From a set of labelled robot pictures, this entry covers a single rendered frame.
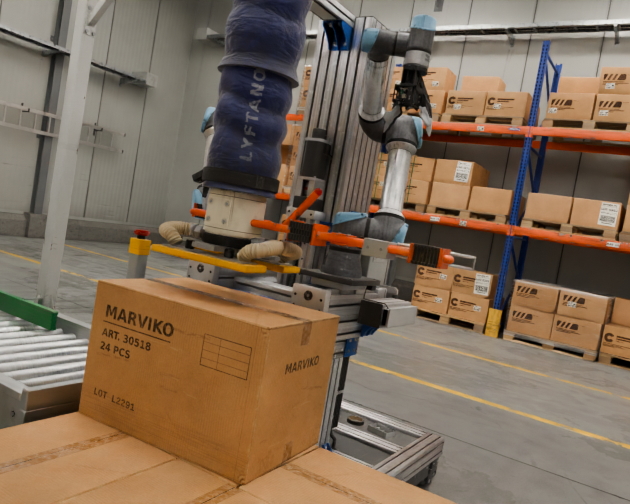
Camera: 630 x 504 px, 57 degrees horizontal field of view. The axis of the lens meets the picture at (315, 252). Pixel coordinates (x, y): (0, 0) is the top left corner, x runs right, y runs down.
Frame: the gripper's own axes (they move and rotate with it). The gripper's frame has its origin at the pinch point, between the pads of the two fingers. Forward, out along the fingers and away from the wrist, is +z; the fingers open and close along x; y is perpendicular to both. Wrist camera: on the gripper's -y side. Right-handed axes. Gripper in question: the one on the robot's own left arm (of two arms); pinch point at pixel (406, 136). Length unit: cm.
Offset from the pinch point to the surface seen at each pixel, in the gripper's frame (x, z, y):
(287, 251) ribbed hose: -17, 40, 29
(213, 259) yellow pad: -28, 45, 46
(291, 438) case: -5, 91, 29
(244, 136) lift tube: -30, 11, 40
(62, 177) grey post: -353, 32, -124
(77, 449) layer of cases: -43, 98, 70
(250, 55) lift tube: -31, -11, 42
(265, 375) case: -3, 70, 49
